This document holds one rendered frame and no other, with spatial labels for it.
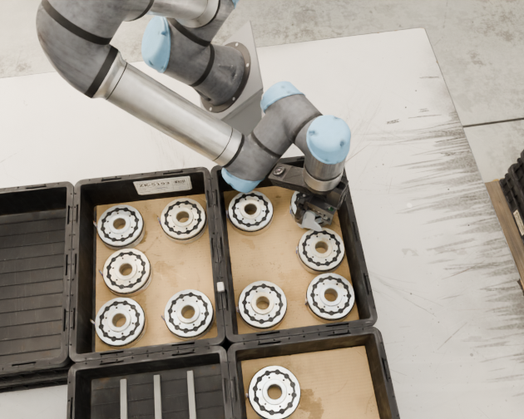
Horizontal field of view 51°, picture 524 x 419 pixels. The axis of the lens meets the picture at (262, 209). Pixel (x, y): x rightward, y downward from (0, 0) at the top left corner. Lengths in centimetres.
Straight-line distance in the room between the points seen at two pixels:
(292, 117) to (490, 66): 192
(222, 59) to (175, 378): 74
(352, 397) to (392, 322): 26
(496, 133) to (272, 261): 158
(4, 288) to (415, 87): 122
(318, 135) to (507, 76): 195
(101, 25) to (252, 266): 60
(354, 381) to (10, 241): 83
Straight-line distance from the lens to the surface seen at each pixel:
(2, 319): 132
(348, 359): 118
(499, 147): 256
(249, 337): 108
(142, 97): 96
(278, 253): 124
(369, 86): 167
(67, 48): 93
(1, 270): 136
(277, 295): 117
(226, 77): 136
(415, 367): 135
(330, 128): 95
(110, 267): 124
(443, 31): 290
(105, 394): 120
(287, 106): 100
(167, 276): 124
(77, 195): 125
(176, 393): 117
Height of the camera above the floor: 198
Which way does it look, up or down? 64 degrees down
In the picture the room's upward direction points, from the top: straight up
